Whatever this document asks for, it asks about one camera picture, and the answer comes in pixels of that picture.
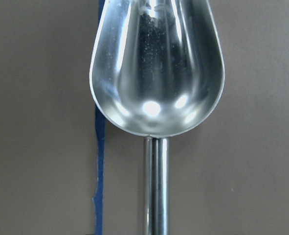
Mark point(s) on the silver metal ice scoop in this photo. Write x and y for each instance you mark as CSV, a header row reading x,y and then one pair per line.
x,y
156,71

